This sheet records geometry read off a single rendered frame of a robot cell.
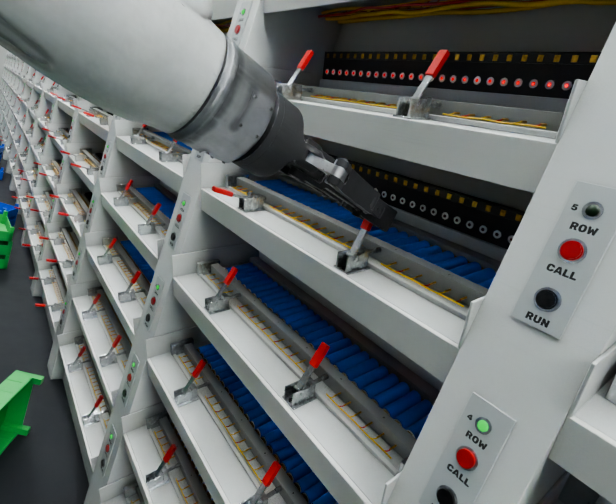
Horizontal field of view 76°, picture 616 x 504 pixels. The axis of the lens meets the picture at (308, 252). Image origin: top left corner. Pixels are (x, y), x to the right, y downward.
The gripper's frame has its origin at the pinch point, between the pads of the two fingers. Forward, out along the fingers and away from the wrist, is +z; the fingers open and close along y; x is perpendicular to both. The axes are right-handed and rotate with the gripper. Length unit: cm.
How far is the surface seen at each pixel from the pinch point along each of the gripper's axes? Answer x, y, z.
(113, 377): -66, -63, 13
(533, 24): 34.9, -0.1, 12.3
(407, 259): -3.3, 4.7, 5.5
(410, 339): -11.0, 12.7, 1.1
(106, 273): -47, -89, 8
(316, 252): -8.2, -6.0, 1.3
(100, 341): -66, -81, 13
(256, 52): 19.7, -42.5, -2.8
